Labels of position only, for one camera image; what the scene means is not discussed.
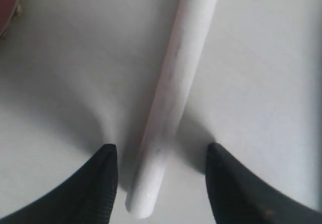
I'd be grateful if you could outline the white plastic tray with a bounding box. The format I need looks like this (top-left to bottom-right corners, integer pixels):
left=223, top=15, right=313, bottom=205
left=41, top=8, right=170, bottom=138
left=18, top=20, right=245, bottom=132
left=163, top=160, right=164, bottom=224
left=1, top=0, right=321, bottom=223

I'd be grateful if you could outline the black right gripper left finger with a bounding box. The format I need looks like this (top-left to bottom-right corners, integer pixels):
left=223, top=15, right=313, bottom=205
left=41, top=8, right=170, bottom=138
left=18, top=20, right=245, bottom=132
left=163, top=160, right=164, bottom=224
left=1, top=144, right=118, bottom=223

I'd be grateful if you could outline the white drumstick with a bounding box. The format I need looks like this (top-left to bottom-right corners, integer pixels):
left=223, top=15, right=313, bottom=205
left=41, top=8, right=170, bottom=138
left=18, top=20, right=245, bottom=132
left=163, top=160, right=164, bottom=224
left=125, top=0, right=218, bottom=219

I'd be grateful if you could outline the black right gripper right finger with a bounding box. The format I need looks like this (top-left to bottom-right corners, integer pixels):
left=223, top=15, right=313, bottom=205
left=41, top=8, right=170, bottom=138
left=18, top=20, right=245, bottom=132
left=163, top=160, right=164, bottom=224
left=205, top=142, right=321, bottom=223

